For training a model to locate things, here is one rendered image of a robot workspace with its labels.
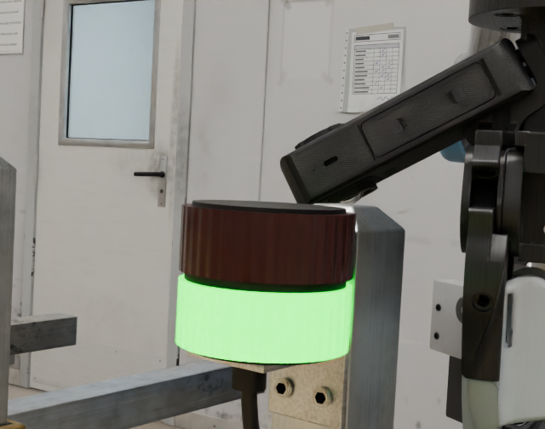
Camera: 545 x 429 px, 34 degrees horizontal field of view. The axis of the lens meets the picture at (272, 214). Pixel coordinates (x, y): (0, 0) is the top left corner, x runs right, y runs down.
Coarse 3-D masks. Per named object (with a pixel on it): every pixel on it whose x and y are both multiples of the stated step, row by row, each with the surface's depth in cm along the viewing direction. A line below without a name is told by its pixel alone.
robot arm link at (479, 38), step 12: (480, 36) 104; (492, 36) 102; (504, 36) 102; (516, 36) 101; (468, 48) 108; (480, 48) 105; (516, 48) 102; (456, 60) 112; (456, 144) 112; (468, 144) 112; (444, 156) 115; (456, 156) 114
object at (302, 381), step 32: (224, 288) 28; (256, 288) 28; (288, 288) 28; (320, 288) 29; (192, 352) 30; (256, 384) 30; (288, 384) 33; (320, 384) 33; (256, 416) 31; (320, 416) 33
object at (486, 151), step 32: (480, 0) 37; (512, 0) 36; (544, 0) 35; (512, 32) 42; (544, 32) 37; (544, 64) 37; (544, 96) 37; (480, 128) 37; (512, 128) 37; (544, 128) 37; (480, 160) 36; (512, 160) 36; (544, 160) 35; (512, 192) 36; (544, 192) 36; (512, 224) 36; (544, 224) 36; (512, 256) 37; (544, 256) 36
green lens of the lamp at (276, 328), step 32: (192, 288) 29; (192, 320) 29; (224, 320) 28; (256, 320) 28; (288, 320) 28; (320, 320) 29; (224, 352) 28; (256, 352) 28; (288, 352) 28; (320, 352) 29
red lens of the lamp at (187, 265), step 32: (192, 224) 29; (224, 224) 28; (256, 224) 28; (288, 224) 28; (320, 224) 28; (352, 224) 30; (192, 256) 29; (224, 256) 28; (256, 256) 28; (288, 256) 28; (320, 256) 28; (352, 256) 30
